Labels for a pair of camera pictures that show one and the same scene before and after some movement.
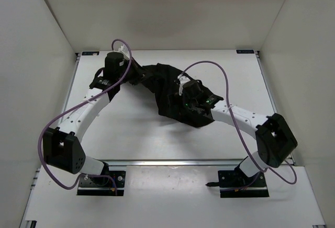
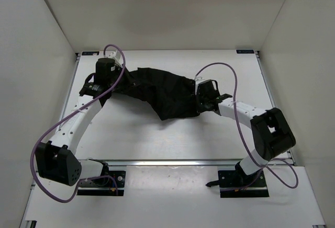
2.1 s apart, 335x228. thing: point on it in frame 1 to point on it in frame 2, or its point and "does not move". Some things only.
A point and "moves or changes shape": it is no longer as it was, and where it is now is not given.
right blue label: x=245 y=51 does not move
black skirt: x=162 y=78 moves or changes shape
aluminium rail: x=172 y=162 does not move
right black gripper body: x=190 y=103 to x=201 y=102
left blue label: x=90 y=53 does not move
